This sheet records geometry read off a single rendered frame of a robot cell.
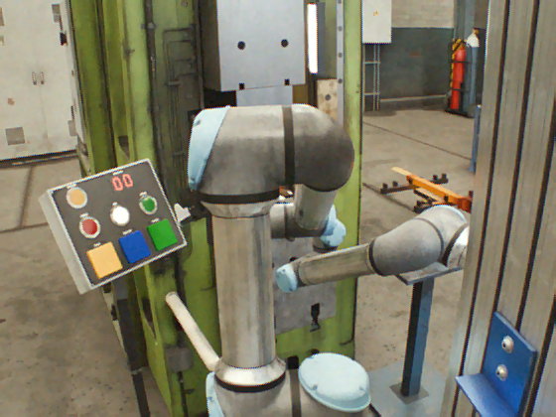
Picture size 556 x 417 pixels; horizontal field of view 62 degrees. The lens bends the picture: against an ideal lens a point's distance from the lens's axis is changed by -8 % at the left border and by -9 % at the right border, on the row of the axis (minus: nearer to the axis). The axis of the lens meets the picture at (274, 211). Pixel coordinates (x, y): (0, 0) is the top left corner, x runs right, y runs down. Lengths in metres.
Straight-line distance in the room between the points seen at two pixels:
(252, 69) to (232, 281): 0.99
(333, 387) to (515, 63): 0.53
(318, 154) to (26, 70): 6.24
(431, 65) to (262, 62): 8.26
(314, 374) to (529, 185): 0.47
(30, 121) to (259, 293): 6.25
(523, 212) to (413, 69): 9.04
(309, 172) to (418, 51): 8.90
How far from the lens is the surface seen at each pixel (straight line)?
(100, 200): 1.39
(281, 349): 1.97
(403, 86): 9.42
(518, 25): 0.53
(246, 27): 1.60
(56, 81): 6.79
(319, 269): 1.30
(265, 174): 0.69
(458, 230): 1.20
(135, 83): 1.64
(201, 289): 1.92
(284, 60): 1.66
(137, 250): 1.39
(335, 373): 0.83
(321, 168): 0.70
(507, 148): 0.54
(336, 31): 1.92
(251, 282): 0.73
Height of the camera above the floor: 1.58
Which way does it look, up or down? 21 degrees down
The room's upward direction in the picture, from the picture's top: 2 degrees counter-clockwise
